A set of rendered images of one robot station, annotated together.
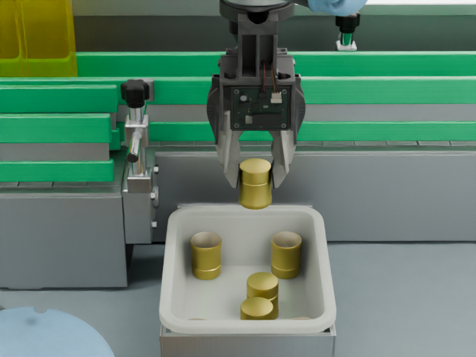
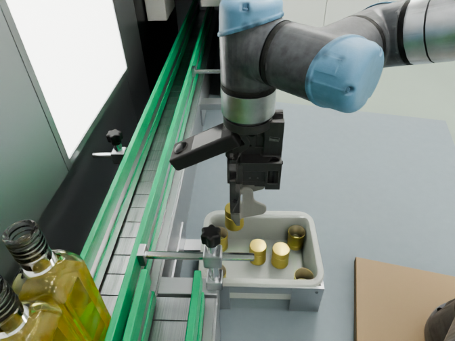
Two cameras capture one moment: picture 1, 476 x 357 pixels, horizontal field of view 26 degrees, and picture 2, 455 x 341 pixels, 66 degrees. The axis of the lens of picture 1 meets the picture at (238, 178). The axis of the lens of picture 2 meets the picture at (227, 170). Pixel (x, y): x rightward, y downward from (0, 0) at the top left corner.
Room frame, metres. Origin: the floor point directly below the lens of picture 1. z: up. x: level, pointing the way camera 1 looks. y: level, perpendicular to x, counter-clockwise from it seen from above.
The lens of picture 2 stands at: (0.92, 0.41, 1.37)
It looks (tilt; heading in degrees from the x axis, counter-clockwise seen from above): 40 degrees down; 274
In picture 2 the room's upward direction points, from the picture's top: 2 degrees counter-clockwise
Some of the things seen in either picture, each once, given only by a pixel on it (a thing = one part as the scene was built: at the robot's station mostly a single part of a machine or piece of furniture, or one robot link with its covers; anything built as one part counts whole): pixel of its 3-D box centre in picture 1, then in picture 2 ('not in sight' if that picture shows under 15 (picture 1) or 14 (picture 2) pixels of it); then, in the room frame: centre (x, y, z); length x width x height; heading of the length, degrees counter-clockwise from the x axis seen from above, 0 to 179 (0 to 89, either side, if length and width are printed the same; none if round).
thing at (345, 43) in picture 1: (343, 57); (111, 160); (1.20, -0.13, 0.94); 0.07 x 0.04 x 0.13; 0
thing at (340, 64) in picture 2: not in sight; (328, 62); (0.83, 0.03, 1.22); 0.11 x 0.11 x 0.08; 49
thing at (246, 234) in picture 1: (246, 293); (258, 257); (0.90, -0.01, 0.80); 0.22 x 0.17 x 0.09; 0
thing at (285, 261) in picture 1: (285, 255); (219, 239); (0.98, -0.05, 0.79); 0.04 x 0.04 x 0.04
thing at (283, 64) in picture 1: (256, 60); (252, 147); (0.91, -0.02, 1.06); 0.09 x 0.08 x 0.12; 0
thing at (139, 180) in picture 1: (139, 127); (196, 258); (0.99, 0.11, 0.95); 0.17 x 0.03 x 0.12; 0
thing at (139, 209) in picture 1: (143, 195); (190, 295); (1.01, 0.11, 0.85); 0.09 x 0.04 x 0.07; 0
